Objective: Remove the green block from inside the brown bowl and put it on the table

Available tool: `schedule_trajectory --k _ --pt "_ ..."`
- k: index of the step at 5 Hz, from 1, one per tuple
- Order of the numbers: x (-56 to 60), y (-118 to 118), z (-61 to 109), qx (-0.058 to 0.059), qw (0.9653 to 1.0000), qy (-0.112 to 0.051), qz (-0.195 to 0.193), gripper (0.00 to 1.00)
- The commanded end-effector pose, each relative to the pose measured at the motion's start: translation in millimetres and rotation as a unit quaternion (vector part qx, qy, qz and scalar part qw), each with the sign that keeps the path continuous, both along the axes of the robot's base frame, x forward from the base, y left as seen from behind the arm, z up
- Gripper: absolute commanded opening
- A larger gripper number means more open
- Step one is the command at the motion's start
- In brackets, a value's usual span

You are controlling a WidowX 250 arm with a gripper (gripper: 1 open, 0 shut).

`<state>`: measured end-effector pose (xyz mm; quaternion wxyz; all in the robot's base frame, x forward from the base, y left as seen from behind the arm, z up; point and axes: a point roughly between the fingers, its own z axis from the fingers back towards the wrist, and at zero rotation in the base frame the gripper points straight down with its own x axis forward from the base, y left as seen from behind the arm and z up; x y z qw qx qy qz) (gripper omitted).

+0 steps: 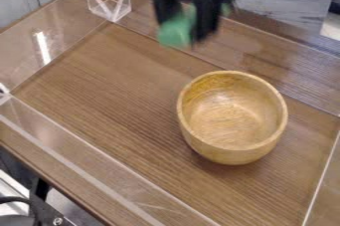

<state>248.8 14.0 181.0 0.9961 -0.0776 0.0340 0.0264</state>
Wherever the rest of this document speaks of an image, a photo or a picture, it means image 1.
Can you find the green rectangular block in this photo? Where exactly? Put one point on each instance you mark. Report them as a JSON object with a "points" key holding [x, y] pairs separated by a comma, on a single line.
{"points": [[175, 32]]}

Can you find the clear acrylic corner bracket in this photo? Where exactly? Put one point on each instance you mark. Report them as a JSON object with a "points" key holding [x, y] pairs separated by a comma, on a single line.
{"points": [[112, 10]]}

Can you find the brown wooden bowl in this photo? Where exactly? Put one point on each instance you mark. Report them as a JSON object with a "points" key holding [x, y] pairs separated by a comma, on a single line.
{"points": [[232, 116]]}

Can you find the black table leg bracket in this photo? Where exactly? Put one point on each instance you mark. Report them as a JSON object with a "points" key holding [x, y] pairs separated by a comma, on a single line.
{"points": [[49, 217]]}

